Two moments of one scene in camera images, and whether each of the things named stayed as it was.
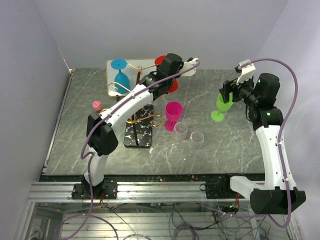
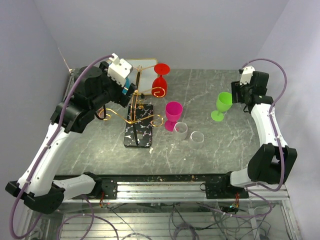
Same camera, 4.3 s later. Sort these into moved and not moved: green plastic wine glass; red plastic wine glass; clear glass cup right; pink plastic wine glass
Moved: red plastic wine glass
Not moved: pink plastic wine glass; clear glass cup right; green plastic wine glass
